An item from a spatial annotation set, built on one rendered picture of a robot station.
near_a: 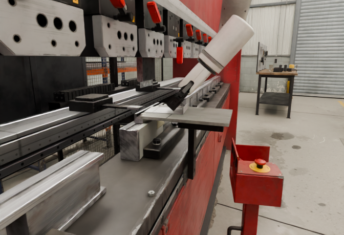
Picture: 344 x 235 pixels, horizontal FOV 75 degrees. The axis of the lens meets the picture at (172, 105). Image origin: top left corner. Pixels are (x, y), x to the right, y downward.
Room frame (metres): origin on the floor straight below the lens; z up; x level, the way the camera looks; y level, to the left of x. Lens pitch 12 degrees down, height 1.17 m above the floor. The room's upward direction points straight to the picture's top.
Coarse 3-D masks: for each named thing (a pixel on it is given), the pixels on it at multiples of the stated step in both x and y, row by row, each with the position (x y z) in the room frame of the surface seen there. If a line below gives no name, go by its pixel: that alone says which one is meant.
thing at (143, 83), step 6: (138, 60) 0.71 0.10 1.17; (144, 60) 0.72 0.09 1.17; (150, 60) 0.76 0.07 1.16; (138, 66) 0.71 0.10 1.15; (144, 66) 0.71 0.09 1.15; (150, 66) 0.76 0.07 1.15; (138, 72) 0.71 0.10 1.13; (144, 72) 0.71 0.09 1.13; (150, 72) 0.76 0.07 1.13; (138, 78) 0.71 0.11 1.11; (144, 78) 0.71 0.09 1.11; (150, 78) 0.76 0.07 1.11; (144, 84) 0.73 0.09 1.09; (150, 84) 0.78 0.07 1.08
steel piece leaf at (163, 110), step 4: (160, 108) 0.76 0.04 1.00; (164, 108) 0.76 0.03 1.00; (168, 108) 0.76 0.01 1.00; (180, 108) 0.76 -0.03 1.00; (184, 108) 0.70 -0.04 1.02; (156, 112) 0.70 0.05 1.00; (160, 112) 0.70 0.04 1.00; (164, 112) 0.70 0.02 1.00; (168, 112) 0.70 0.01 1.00; (172, 112) 0.70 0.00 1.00; (176, 112) 0.70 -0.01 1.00; (180, 112) 0.70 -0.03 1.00; (184, 112) 0.70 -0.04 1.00
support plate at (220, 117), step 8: (192, 112) 0.71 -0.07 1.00; (200, 112) 0.71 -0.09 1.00; (208, 112) 0.71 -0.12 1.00; (216, 112) 0.71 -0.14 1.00; (224, 112) 0.71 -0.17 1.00; (160, 120) 0.64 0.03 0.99; (168, 120) 0.63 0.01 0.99; (176, 120) 0.63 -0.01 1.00; (184, 120) 0.62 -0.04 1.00; (192, 120) 0.61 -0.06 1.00; (200, 120) 0.61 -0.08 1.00; (208, 120) 0.61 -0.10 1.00; (216, 120) 0.61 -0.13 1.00; (224, 120) 0.61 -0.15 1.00
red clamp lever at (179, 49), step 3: (174, 39) 0.88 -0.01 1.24; (177, 39) 0.87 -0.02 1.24; (180, 39) 0.87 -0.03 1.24; (183, 39) 0.87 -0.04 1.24; (180, 42) 0.87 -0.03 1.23; (180, 45) 0.87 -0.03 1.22; (177, 48) 0.87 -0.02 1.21; (180, 48) 0.87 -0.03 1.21; (177, 51) 0.87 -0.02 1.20; (180, 51) 0.87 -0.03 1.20; (177, 54) 0.87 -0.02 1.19; (180, 54) 0.87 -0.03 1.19; (177, 57) 0.87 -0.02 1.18; (180, 57) 0.87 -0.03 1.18; (177, 60) 0.87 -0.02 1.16; (180, 60) 0.87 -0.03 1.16
